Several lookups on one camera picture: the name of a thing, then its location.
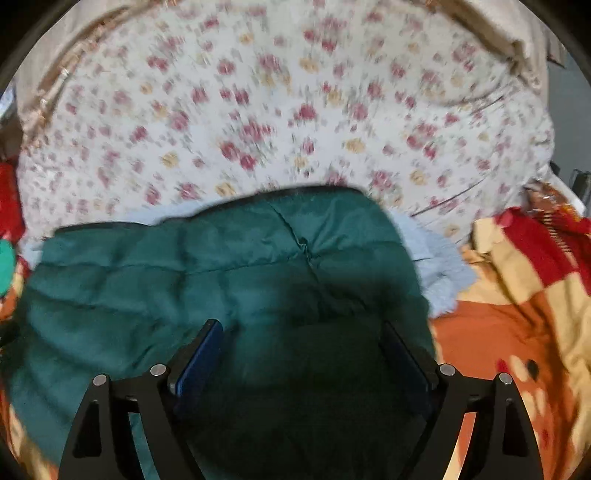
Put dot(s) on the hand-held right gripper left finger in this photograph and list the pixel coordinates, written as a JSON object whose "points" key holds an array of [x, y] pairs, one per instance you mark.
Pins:
{"points": [[196, 369]]}

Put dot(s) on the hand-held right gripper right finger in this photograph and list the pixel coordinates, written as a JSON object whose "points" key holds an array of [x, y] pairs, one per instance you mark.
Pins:
{"points": [[411, 364]]}

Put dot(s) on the green puffer jacket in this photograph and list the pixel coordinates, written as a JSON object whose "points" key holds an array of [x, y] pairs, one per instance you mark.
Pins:
{"points": [[231, 277]]}

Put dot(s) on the light blue fluffy cloth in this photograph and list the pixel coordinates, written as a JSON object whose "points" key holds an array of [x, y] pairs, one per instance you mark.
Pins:
{"points": [[434, 272]]}

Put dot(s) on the red orange printed blanket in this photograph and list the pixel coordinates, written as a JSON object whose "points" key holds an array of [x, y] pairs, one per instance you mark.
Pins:
{"points": [[517, 300]]}

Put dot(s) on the green cloth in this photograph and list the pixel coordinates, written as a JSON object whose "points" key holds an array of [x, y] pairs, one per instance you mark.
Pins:
{"points": [[10, 265]]}

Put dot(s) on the red cloth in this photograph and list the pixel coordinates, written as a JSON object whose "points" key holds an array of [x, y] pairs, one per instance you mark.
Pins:
{"points": [[9, 203]]}

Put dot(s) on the floral quilt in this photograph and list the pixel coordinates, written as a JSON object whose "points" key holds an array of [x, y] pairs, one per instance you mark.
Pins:
{"points": [[277, 115]]}

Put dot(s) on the beige fringed bedspread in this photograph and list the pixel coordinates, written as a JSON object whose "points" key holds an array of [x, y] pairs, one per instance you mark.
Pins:
{"points": [[517, 41]]}

